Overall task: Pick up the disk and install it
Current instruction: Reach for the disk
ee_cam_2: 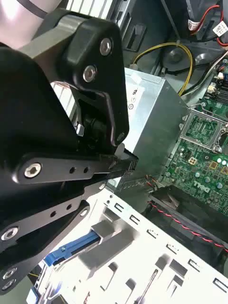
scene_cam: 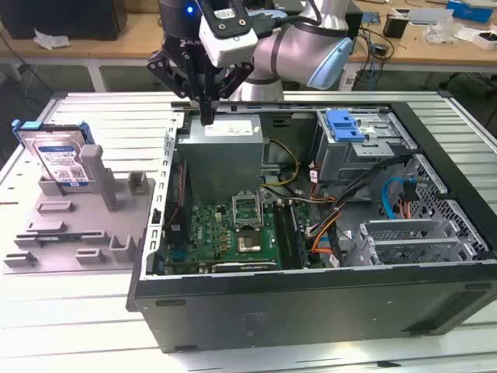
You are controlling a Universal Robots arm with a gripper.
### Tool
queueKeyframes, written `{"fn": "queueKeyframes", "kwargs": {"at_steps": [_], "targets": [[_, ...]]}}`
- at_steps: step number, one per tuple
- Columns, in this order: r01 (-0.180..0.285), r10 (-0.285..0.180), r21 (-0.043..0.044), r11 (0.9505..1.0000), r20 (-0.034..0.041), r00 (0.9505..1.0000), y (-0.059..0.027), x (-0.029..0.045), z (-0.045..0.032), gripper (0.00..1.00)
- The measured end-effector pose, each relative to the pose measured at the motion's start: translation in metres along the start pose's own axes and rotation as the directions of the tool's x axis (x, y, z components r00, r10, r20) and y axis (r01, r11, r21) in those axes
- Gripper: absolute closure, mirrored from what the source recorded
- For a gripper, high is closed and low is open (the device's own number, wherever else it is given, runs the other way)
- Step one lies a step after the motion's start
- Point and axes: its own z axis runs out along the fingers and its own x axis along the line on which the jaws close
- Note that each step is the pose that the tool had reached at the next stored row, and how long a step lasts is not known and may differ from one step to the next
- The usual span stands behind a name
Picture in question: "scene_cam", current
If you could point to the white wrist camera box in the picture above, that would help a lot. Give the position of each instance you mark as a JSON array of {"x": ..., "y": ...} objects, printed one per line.
[{"x": 229, "y": 42}]

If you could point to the black RAM slot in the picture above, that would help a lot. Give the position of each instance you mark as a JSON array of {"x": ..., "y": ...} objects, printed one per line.
[{"x": 285, "y": 237}]

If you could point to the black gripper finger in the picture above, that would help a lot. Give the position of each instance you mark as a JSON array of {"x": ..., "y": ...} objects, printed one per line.
[
  {"x": 167, "y": 68},
  {"x": 237, "y": 75}
]

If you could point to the CPU socket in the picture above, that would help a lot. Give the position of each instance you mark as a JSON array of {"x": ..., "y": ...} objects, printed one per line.
[{"x": 249, "y": 242}]

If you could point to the blue plastic drive latch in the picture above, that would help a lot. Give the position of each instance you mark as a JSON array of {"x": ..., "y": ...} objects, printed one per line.
[{"x": 345, "y": 124}]

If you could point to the grey parts rack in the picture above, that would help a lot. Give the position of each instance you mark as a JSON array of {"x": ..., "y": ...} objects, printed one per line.
[{"x": 77, "y": 225}]

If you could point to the grey metal disk bay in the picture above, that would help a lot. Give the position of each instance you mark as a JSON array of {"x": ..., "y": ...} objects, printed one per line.
[{"x": 407, "y": 227}]

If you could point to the hard disk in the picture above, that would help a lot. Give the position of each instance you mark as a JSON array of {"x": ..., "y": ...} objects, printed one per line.
[{"x": 58, "y": 155}]

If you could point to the grey flat box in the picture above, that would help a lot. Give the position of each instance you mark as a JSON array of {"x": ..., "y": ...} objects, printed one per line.
[{"x": 427, "y": 16}]

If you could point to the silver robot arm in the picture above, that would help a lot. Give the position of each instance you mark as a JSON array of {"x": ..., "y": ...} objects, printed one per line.
[{"x": 295, "y": 42}]

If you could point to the grey metal drive cage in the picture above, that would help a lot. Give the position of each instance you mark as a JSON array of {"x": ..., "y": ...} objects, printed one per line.
[{"x": 349, "y": 163}]

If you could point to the clear plastic packaging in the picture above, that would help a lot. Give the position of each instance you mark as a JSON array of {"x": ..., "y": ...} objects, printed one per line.
[{"x": 438, "y": 31}]

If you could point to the large black box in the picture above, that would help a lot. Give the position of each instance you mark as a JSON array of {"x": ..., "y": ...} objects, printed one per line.
[{"x": 58, "y": 19}]

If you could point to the small black adapter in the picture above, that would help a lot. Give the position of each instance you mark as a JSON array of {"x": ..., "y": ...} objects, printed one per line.
[{"x": 379, "y": 49}]

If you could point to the RAM stick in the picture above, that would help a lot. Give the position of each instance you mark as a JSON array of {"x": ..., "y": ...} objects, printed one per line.
[
  {"x": 301, "y": 237},
  {"x": 54, "y": 237}
]

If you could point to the black graphics card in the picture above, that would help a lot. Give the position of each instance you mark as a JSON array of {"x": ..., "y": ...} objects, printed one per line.
[{"x": 244, "y": 267}]

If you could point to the small black container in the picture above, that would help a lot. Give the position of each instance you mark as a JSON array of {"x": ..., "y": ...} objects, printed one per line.
[{"x": 395, "y": 27}]

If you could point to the blue cardboard box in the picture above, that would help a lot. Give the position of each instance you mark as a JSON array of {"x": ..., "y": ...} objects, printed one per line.
[{"x": 466, "y": 8}]

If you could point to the green motherboard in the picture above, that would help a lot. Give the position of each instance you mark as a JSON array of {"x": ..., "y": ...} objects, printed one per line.
[{"x": 209, "y": 229}]

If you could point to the crumpled white plastic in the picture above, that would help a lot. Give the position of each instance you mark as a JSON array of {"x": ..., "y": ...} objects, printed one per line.
[{"x": 50, "y": 40}]

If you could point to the grey power supply unit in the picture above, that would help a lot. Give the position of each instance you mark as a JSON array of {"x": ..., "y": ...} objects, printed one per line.
[{"x": 217, "y": 163}]

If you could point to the black PC case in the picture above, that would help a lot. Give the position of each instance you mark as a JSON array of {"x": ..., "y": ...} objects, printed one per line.
[{"x": 272, "y": 311}]

